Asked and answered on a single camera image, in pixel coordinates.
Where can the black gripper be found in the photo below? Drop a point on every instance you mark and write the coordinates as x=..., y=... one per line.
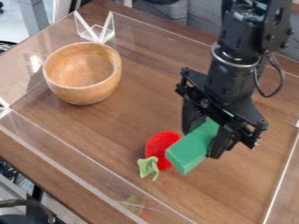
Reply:
x=219, y=95

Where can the green rectangular block stick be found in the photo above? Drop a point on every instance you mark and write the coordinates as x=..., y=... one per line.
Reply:
x=187, y=153

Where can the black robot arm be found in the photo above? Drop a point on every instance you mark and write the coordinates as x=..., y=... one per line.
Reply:
x=255, y=30

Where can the brown wooden bowl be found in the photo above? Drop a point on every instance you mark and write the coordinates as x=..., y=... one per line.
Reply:
x=83, y=72

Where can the red plush strawberry toy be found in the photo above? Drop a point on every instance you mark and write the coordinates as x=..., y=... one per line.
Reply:
x=155, y=160

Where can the clear acrylic tray enclosure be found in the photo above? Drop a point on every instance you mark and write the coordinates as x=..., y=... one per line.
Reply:
x=76, y=150

